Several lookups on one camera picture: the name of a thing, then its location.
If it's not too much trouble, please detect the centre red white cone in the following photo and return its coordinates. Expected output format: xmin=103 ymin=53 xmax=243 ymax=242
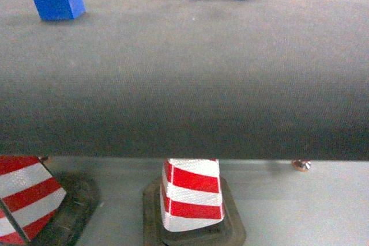
xmin=142 ymin=158 xmax=246 ymax=245

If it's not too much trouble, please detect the red white cone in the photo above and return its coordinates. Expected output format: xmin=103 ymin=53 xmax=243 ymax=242
xmin=1 ymin=156 xmax=99 ymax=245
xmin=142 ymin=158 xmax=246 ymax=245

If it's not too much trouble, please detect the left red white cone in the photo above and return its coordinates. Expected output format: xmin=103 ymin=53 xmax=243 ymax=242
xmin=1 ymin=156 xmax=99 ymax=245

